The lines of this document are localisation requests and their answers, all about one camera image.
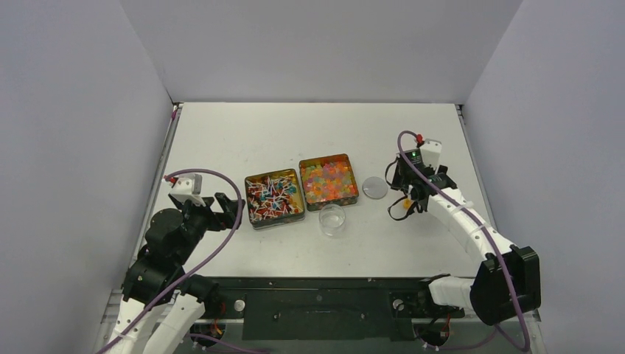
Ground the clear round lid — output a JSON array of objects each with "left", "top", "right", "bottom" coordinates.
[{"left": 362, "top": 176, "right": 388, "bottom": 200}]

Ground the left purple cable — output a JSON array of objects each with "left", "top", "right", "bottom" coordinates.
[{"left": 95, "top": 168, "right": 245, "bottom": 354}]

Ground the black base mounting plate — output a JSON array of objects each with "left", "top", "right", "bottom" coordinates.
[{"left": 122, "top": 276, "right": 516, "bottom": 342}]

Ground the clear plastic round container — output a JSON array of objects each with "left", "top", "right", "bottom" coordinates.
[{"left": 318, "top": 204, "right": 346, "bottom": 237}]

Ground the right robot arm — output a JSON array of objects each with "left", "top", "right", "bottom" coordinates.
[{"left": 388, "top": 148, "right": 542, "bottom": 325}]

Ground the tin box of gummy candies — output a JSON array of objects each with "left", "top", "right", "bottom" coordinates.
[{"left": 298, "top": 153, "right": 360, "bottom": 212}]

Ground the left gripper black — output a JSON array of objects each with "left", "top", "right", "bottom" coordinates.
[{"left": 175, "top": 191, "right": 245, "bottom": 264}]

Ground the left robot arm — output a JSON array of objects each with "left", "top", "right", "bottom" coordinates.
[{"left": 100, "top": 192, "right": 243, "bottom": 353}]

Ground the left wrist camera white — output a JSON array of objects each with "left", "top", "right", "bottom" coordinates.
[{"left": 164, "top": 173, "right": 206, "bottom": 207}]

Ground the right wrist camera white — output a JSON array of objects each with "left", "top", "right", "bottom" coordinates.
[{"left": 419, "top": 139, "right": 442, "bottom": 171}]

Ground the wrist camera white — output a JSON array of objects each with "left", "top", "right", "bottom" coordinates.
[
  {"left": 164, "top": 173, "right": 206, "bottom": 207},
  {"left": 419, "top": 139, "right": 442, "bottom": 171}
]

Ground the tin box of lollipops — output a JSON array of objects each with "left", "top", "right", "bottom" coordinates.
[{"left": 245, "top": 169, "right": 305, "bottom": 230}]

